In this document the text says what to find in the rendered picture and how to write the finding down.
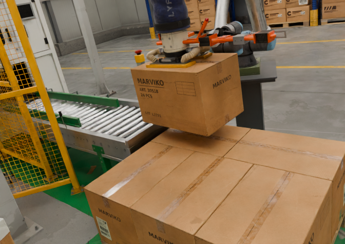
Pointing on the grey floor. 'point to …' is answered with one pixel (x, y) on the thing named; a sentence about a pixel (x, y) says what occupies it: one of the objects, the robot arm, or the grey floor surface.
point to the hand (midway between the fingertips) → (211, 39)
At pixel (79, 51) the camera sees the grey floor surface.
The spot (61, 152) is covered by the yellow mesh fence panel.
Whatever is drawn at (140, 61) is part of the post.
